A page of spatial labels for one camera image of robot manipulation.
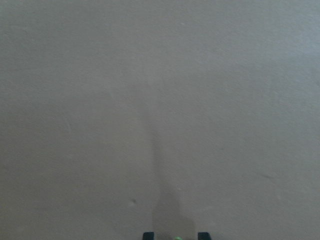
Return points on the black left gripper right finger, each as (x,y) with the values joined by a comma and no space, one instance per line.
(203,236)

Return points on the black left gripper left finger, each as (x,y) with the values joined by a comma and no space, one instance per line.
(148,236)

